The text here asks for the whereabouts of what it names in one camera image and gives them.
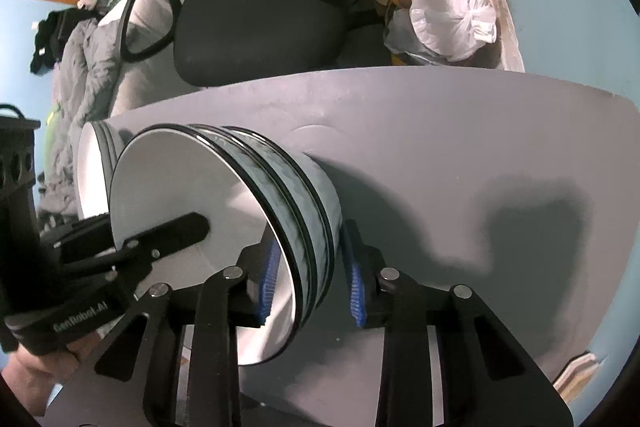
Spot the large white plastic bag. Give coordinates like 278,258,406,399
385,0,498,62

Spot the white bowl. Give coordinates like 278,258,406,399
247,129,344,303
192,123,323,323
109,124,306,365

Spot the white mattress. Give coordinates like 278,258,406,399
97,0,201,118

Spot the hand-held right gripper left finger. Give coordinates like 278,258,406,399
37,242,281,427

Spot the person's left hand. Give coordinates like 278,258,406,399
0,339,86,415

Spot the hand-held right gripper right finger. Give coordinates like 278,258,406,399
340,219,573,427

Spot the black clothes pile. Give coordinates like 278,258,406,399
27,9,81,75

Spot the wooden board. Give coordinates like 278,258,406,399
552,352,613,403

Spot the green cloth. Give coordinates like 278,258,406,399
44,104,63,148

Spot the grey quilted blanket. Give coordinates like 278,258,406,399
37,14,131,218

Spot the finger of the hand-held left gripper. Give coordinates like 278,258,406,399
52,212,210,278

